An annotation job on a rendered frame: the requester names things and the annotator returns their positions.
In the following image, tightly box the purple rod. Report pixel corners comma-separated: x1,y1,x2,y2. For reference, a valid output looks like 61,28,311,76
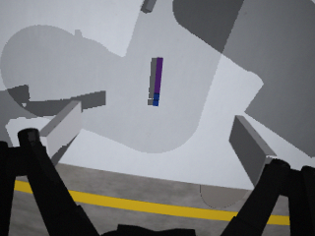
155,57,163,93

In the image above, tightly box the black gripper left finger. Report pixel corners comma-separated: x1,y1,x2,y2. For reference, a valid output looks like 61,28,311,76
0,100,99,236

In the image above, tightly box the dark grey rectangular block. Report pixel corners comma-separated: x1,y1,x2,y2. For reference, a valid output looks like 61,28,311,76
146,0,157,11

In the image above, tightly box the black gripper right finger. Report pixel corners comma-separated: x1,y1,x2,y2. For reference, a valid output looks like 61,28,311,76
221,115,315,236

